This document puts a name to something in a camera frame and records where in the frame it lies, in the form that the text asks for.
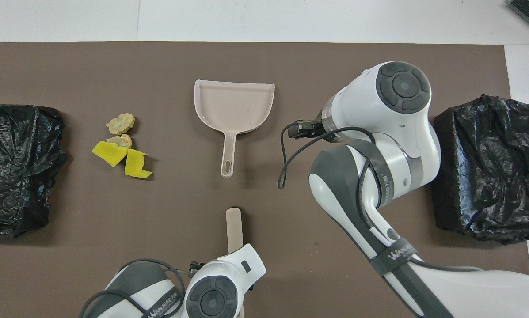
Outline beige hand brush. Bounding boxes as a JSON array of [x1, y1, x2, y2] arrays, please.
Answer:
[[226, 208, 245, 318]]

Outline small pale bread chunk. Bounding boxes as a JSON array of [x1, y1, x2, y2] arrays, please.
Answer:
[[107, 134, 132, 148]]

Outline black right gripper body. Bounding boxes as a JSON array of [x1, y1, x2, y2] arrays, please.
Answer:
[[307, 118, 327, 140]]

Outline large pale bread lump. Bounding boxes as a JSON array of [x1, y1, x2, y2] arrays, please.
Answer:
[[106, 113, 136, 135]]

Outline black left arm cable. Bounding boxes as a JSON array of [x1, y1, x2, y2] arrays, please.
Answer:
[[79, 258, 194, 318]]

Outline beige plastic dustpan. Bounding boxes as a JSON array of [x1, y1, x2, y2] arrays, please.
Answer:
[[194, 79, 275, 178]]

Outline black bag lined bin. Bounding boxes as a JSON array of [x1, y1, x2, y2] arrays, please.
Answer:
[[432, 94, 529, 245], [0, 103, 67, 238]]

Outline notched yellow sponge piece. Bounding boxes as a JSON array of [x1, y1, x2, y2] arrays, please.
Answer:
[[124, 149, 153, 178]]

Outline wedge yellow sponge piece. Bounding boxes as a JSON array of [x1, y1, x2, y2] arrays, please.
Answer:
[[92, 140, 129, 167]]

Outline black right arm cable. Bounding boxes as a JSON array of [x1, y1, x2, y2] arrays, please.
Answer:
[[278, 126, 483, 272]]

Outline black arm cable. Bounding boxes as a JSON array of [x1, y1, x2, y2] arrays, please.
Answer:
[[278, 126, 483, 272], [79, 258, 194, 318]]

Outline brown table mat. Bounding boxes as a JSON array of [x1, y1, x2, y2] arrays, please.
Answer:
[[0, 42, 529, 318]]

